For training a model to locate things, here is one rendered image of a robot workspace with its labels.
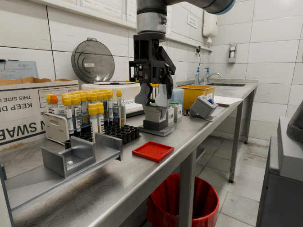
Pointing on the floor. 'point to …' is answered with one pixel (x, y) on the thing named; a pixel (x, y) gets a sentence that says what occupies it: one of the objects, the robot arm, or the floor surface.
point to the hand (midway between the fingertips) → (155, 111)
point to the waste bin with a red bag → (159, 205)
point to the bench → (130, 170)
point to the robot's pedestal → (279, 195)
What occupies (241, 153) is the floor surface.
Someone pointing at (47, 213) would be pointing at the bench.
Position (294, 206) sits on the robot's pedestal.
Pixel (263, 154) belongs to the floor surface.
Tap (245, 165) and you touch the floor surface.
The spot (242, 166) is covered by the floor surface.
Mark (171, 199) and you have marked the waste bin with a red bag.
